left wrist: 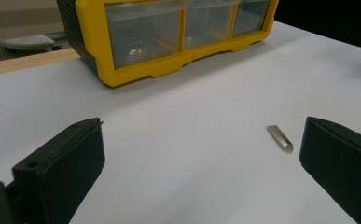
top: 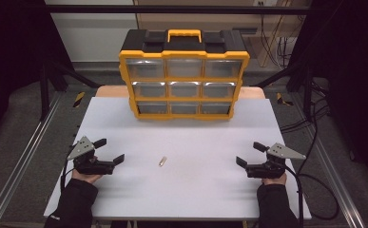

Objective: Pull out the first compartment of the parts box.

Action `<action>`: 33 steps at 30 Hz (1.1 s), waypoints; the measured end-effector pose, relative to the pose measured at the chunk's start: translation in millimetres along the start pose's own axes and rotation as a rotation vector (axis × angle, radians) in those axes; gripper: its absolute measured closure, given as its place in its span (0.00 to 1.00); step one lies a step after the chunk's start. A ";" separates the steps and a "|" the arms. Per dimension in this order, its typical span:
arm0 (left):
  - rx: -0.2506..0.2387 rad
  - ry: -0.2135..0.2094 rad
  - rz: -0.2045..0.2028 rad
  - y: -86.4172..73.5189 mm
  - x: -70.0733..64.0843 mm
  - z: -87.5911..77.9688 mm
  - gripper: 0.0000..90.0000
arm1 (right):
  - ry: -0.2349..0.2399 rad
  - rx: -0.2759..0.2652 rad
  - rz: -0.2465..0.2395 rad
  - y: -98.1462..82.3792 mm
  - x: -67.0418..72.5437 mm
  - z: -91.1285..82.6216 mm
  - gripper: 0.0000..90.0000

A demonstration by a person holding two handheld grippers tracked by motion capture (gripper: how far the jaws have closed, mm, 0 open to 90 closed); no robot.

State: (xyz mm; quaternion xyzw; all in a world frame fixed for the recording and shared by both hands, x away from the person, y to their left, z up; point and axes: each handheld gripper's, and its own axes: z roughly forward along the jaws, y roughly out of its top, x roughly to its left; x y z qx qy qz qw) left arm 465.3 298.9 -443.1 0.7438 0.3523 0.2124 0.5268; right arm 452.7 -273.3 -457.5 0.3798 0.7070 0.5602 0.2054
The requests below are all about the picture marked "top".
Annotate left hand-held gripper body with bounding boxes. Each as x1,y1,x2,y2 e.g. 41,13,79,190
67,136,116,176

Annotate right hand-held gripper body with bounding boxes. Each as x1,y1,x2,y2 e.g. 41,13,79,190
245,142,307,180

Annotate clear plastic drawer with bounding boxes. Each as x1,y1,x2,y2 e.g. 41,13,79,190
126,59,165,80

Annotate yellow black drawer cabinet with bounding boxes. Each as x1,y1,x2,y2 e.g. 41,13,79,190
118,28,251,121

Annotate person's left hand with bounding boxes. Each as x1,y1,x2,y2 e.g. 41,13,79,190
71,167,104,184

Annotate person's right hand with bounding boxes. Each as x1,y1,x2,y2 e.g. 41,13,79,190
261,172,288,187

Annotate left yellow clamp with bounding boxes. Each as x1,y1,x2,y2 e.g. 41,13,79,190
72,91,87,108

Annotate yellow clamp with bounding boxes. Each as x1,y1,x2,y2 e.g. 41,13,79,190
72,91,87,108
276,92,294,107

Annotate right yellow clamp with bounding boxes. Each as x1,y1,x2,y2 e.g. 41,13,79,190
276,92,294,107

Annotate light wooden board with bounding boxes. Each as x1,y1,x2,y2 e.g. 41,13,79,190
95,85,265,100

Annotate black metal stand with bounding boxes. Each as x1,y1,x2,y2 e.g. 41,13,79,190
40,60,102,122
254,61,314,123

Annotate grid of clear drawers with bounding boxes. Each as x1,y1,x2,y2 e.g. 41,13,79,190
126,59,242,116

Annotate black curtain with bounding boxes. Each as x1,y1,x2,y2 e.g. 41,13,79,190
299,0,368,191
0,0,75,141

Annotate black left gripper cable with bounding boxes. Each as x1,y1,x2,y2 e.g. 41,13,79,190
59,154,76,192

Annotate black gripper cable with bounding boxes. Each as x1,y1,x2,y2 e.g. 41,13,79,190
284,165,340,228
59,154,76,192

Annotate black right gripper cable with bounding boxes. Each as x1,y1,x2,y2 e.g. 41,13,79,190
284,165,340,228

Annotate black floor cables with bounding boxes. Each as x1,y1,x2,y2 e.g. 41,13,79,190
280,79,332,134

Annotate aluminium frame rail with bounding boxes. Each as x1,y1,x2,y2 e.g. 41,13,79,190
290,94,368,228
0,91,64,228

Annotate bundle of wall cables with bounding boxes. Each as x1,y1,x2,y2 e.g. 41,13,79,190
259,0,301,68

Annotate black horizontal frame bar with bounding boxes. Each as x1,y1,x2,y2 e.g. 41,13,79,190
43,4,313,15

